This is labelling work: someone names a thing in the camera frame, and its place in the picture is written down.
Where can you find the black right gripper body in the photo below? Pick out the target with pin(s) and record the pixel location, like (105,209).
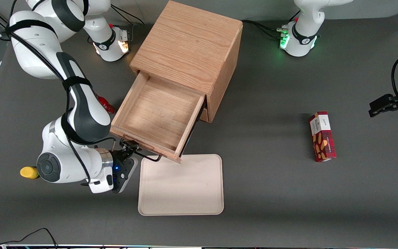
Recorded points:
(118,156)

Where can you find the beige plastic tray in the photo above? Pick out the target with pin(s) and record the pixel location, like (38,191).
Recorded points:
(181,186)

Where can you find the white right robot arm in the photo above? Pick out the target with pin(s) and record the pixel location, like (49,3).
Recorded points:
(85,114)

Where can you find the red soda bottle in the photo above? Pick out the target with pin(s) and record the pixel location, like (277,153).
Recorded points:
(108,107)

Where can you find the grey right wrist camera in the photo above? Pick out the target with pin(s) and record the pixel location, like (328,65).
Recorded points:
(101,183)

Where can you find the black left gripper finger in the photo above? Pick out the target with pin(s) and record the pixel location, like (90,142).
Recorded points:
(373,114)
(384,102)

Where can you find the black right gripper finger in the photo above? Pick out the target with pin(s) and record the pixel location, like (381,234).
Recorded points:
(124,143)
(134,148)

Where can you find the yellow lemon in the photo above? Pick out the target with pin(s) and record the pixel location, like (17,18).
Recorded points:
(27,172)

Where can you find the red cookie box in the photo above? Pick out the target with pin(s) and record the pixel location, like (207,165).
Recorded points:
(322,138)

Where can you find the wooden drawer cabinet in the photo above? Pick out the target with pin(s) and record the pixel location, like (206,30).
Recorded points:
(188,41)

